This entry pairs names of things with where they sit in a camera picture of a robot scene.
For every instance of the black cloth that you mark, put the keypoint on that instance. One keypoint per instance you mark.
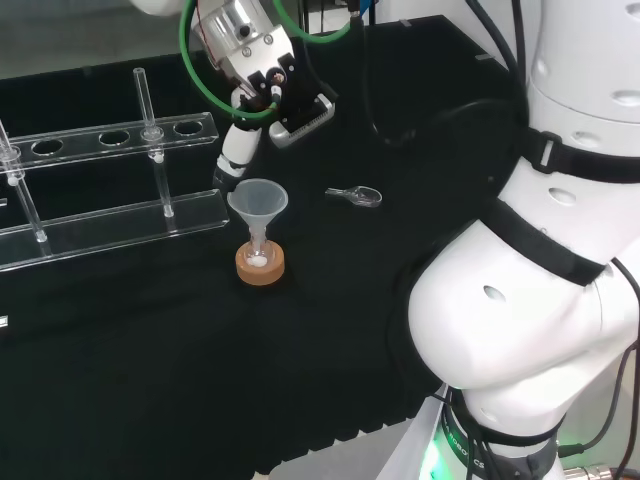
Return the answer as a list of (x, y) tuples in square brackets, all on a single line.
[(150, 375)]

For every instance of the translucent plastic funnel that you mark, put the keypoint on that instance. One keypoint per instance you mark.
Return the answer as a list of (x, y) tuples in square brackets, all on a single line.
[(257, 200)]

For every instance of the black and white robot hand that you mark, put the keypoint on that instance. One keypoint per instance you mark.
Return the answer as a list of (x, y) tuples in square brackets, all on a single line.
[(240, 145)]

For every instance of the clear acrylic funnel stand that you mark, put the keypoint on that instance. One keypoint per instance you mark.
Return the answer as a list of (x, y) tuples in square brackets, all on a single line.
[(125, 220)]

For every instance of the clear round-bottom flask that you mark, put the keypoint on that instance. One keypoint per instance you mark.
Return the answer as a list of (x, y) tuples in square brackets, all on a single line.
[(257, 259)]

